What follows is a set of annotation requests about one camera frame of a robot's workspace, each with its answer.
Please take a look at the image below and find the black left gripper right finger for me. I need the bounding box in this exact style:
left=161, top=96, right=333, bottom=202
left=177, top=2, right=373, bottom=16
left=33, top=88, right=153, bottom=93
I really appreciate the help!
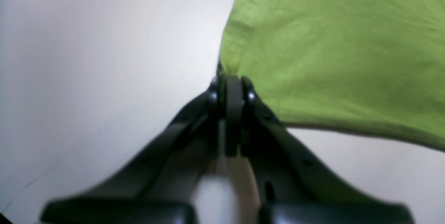
left=226, top=76, right=414, bottom=224

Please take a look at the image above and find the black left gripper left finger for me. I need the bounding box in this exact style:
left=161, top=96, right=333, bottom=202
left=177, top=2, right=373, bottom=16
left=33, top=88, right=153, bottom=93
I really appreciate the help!
left=41, top=78, right=225, bottom=224

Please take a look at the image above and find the green T-shirt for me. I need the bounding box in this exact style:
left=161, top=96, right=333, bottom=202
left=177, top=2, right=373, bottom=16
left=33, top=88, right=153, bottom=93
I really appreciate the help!
left=220, top=0, right=445, bottom=151

